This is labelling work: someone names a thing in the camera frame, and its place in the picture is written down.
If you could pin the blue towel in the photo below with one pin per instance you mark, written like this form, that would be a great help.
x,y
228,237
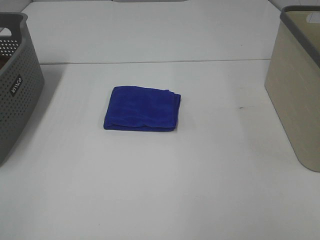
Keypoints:
x,y
134,108

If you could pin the beige plastic basket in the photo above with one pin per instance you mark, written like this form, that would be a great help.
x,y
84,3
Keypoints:
x,y
293,81

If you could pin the grey perforated plastic basket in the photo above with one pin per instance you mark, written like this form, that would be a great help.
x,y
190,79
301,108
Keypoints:
x,y
21,80

